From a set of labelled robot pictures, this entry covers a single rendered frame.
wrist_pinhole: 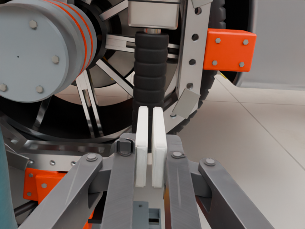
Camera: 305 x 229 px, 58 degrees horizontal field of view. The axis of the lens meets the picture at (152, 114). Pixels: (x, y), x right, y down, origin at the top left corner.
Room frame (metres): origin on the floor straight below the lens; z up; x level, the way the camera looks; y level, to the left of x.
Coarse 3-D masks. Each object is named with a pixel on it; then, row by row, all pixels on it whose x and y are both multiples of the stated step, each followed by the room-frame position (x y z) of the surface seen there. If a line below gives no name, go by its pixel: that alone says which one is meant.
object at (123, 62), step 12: (96, 0) 0.75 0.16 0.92; (108, 0) 0.76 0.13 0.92; (120, 0) 0.76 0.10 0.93; (84, 12) 0.71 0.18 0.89; (120, 24) 0.76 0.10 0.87; (108, 60) 0.76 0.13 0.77; (120, 60) 0.76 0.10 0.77; (132, 60) 0.76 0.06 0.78; (96, 72) 0.75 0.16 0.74; (120, 72) 0.76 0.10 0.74; (72, 84) 0.75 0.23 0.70; (96, 84) 0.75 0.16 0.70; (108, 84) 0.76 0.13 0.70
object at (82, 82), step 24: (0, 0) 0.78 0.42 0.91; (96, 24) 0.64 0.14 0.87; (120, 48) 0.61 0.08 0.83; (168, 72) 0.67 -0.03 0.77; (0, 96) 0.62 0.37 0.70; (168, 96) 0.59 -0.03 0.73; (24, 120) 0.60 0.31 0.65; (48, 120) 0.65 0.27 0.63; (72, 120) 0.69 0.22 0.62; (96, 120) 0.60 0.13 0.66; (120, 120) 0.65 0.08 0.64
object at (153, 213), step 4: (148, 208) 0.88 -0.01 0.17; (152, 208) 0.88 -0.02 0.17; (156, 208) 0.88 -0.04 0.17; (148, 212) 0.88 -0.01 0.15; (152, 212) 0.88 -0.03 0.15; (156, 212) 0.88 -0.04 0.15; (160, 212) 0.86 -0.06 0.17; (148, 216) 0.86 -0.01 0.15; (152, 216) 0.86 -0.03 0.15; (156, 216) 0.86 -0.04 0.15; (160, 216) 0.84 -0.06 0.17; (148, 220) 0.80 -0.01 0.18; (152, 220) 0.80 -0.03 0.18; (156, 220) 0.80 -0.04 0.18; (160, 220) 0.82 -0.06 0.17; (148, 224) 0.79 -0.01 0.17; (152, 224) 0.79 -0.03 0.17; (156, 224) 0.80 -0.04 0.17; (160, 224) 0.80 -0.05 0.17; (148, 228) 0.78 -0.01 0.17; (152, 228) 0.78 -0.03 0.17; (156, 228) 0.78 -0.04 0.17; (160, 228) 0.78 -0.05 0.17
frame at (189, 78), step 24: (192, 0) 0.50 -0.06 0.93; (192, 24) 0.51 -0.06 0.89; (192, 48) 0.51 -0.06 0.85; (192, 72) 0.51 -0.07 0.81; (192, 96) 0.50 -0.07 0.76; (0, 120) 0.54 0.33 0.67; (168, 120) 0.50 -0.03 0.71; (24, 144) 0.53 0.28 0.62; (48, 144) 0.54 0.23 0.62; (72, 144) 0.55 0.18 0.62; (96, 144) 0.55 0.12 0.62; (24, 168) 0.49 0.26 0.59; (48, 168) 0.50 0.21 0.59
